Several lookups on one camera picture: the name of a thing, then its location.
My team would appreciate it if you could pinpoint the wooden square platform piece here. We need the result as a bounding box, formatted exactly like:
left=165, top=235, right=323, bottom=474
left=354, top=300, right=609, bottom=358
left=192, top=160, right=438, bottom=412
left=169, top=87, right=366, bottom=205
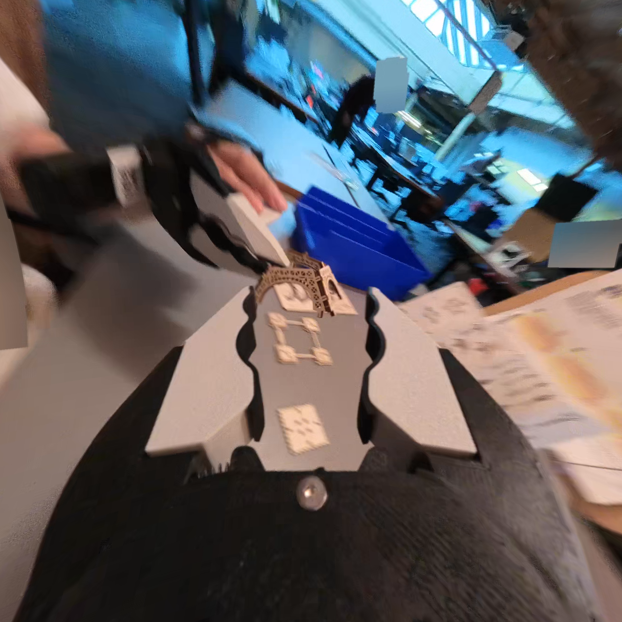
left=276, top=403, right=331, bottom=456

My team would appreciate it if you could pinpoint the person's left forearm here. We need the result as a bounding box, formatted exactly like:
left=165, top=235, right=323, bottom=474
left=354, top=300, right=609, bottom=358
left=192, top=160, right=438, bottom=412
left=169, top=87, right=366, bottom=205
left=0, top=124, right=71, bottom=168

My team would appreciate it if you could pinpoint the blue divided plastic bin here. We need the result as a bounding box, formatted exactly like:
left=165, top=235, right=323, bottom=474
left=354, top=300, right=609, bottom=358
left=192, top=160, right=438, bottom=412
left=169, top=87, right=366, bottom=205
left=291, top=186, right=432, bottom=302

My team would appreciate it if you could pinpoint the large printed instruction sheet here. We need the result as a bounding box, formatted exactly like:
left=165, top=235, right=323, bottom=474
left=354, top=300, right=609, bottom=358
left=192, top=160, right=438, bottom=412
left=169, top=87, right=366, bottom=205
left=481, top=270, right=622, bottom=506

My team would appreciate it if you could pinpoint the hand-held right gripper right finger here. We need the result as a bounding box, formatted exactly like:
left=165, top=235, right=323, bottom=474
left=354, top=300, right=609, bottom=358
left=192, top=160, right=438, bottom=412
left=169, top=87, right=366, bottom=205
left=359, top=287, right=479, bottom=460

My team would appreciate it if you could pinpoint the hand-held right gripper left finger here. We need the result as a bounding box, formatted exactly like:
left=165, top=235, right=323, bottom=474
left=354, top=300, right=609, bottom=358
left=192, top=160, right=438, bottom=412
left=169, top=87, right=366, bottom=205
left=145, top=286, right=265, bottom=457

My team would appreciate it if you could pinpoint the long grey table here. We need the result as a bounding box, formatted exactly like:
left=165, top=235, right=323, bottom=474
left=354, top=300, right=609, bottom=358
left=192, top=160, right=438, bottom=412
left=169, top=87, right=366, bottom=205
left=214, top=80, right=394, bottom=229

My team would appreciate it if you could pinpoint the wooden sheet with arch cutouts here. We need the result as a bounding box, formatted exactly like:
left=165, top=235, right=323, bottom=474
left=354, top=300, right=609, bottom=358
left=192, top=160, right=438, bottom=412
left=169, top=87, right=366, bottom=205
left=274, top=284, right=359, bottom=315

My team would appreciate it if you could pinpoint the black monitor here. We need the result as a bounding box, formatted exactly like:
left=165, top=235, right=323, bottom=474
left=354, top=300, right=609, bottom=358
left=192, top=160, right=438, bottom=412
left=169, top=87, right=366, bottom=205
left=534, top=174, right=599, bottom=223

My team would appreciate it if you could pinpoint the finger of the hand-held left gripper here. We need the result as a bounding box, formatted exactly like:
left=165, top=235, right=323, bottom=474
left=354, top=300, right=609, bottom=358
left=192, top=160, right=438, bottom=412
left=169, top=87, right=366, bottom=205
left=190, top=170, right=293, bottom=267
left=189, top=226, right=270, bottom=275

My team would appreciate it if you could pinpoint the person's left hand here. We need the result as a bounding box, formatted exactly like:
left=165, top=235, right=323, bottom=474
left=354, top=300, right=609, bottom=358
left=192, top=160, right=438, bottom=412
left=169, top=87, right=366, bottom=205
left=210, top=141, right=288, bottom=213

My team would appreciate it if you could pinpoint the tan panel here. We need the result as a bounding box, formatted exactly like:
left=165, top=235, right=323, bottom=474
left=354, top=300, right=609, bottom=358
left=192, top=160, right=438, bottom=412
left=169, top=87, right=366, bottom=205
left=498, top=208, right=559, bottom=265

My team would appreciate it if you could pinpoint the wooden tower base model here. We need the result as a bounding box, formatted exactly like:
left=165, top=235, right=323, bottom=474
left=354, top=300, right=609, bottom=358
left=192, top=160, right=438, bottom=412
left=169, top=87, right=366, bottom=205
left=254, top=250, right=344, bottom=317

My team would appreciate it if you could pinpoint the hanging sign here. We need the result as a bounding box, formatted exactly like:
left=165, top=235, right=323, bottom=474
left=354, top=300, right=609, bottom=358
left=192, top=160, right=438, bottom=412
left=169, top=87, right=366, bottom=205
left=467, top=70, right=504, bottom=116

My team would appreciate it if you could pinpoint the wooden square frame piece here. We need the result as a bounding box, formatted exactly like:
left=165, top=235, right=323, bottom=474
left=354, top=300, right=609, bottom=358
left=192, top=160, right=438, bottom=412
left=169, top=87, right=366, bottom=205
left=267, top=312, right=334, bottom=366

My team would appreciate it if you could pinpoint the assembly diagram sheet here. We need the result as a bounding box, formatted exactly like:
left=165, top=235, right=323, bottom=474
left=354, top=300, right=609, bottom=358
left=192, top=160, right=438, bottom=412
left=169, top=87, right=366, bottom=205
left=397, top=281, right=559, bottom=423

